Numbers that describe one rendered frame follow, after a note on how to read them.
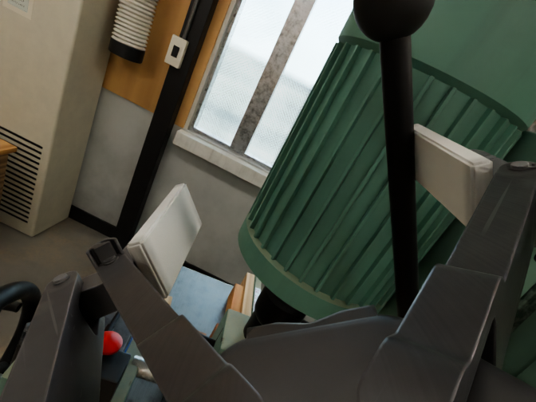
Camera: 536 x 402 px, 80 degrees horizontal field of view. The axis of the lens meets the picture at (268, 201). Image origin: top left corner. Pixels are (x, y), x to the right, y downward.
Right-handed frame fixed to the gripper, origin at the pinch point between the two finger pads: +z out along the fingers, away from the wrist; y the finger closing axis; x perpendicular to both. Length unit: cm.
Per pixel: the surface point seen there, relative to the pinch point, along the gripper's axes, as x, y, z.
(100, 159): -18, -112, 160
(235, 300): -35, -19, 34
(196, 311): -33, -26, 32
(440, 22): 5.9, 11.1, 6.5
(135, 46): 29, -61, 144
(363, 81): 3.4, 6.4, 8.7
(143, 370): -25.5, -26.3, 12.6
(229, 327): -22.1, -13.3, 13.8
